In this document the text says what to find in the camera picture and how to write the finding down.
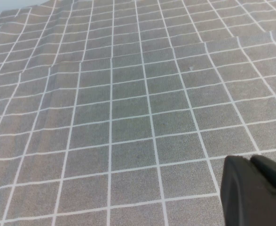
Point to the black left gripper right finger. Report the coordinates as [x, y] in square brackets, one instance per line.
[271, 174]

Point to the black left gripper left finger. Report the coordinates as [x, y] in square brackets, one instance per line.
[246, 200]

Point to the grey white-checked tablecloth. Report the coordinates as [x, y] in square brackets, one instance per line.
[119, 113]

